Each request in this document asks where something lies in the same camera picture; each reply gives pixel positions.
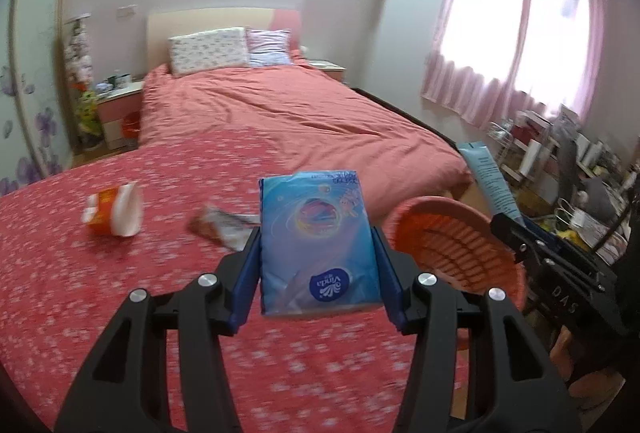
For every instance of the red plastic waste basket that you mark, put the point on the red plastic waste basket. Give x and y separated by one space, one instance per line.
450 245

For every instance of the dark cloth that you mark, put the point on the dark cloth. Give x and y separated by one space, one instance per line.
575 173

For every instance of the white wall switch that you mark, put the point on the white wall switch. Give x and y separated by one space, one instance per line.
125 11

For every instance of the beige pink headboard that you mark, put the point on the beige pink headboard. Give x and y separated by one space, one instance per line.
200 19

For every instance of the person's right hand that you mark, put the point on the person's right hand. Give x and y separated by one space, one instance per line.
561 353

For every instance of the flower print sliding wardrobe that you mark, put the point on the flower print sliding wardrobe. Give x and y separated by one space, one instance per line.
30 88

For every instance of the small red bin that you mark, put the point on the small red bin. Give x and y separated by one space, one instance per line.
131 129

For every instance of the dark patterned snack wrapper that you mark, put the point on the dark patterned snack wrapper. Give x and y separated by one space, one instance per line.
225 225

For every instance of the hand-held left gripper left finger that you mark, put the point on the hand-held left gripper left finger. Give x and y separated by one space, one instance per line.
250 275

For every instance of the red floral blanket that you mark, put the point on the red floral blanket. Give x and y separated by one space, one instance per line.
125 313

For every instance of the orange white paper cup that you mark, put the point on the orange white paper cup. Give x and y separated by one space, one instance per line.
117 210

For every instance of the bed with salmon duvet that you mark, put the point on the bed with salmon duvet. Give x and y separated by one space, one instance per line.
300 113

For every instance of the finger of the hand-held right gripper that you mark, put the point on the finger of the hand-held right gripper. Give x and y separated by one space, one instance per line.
530 245
560 238

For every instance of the light blue tube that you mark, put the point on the light blue tube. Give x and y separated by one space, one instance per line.
492 183

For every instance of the white floral pillow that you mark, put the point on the white floral pillow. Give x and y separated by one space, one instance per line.
207 50

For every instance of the blue tissue pack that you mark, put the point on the blue tissue pack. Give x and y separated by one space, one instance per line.
315 238

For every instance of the pink curtain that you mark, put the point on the pink curtain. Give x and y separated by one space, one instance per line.
500 28

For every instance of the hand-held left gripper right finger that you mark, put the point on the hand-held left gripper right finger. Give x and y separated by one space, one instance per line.
387 275

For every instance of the stack of plush toys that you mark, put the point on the stack of plush toys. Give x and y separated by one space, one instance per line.
82 83

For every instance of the pink white nightstand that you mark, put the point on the pink white nightstand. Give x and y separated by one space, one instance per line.
117 118
327 70

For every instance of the pink striped pillow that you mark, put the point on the pink striped pillow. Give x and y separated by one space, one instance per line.
267 48

